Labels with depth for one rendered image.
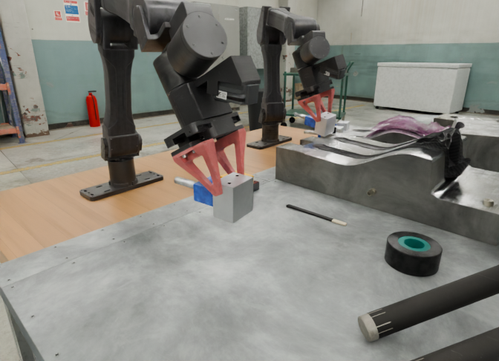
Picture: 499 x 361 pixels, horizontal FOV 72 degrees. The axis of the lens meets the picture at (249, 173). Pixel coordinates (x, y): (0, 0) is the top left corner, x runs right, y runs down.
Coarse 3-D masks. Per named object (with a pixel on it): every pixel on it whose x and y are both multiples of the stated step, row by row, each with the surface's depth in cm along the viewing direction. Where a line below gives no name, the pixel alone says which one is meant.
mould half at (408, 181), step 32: (288, 160) 88; (320, 160) 81; (352, 160) 80; (384, 160) 71; (416, 160) 66; (352, 192) 78; (384, 192) 72; (416, 192) 68; (448, 192) 68; (480, 192) 68; (448, 224) 65; (480, 224) 61
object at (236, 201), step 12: (180, 180) 54; (192, 180) 53; (228, 180) 48; (240, 180) 48; (252, 180) 50; (204, 192) 50; (228, 192) 46; (240, 192) 47; (252, 192) 50; (216, 204) 48; (228, 204) 47; (240, 204) 48; (216, 216) 49; (228, 216) 48; (240, 216) 49
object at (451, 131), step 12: (444, 132) 81; (456, 132) 79; (360, 144) 95; (420, 144) 71; (432, 144) 70; (444, 144) 69; (456, 144) 78; (348, 156) 83; (360, 156) 85; (372, 156) 83; (456, 156) 78; (456, 168) 71
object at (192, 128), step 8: (176, 88) 46; (176, 112) 47; (200, 120) 44; (208, 120) 45; (216, 120) 47; (184, 128) 44; (192, 128) 43; (200, 128) 45; (208, 128) 46; (176, 136) 45; (168, 144) 47; (176, 144) 47
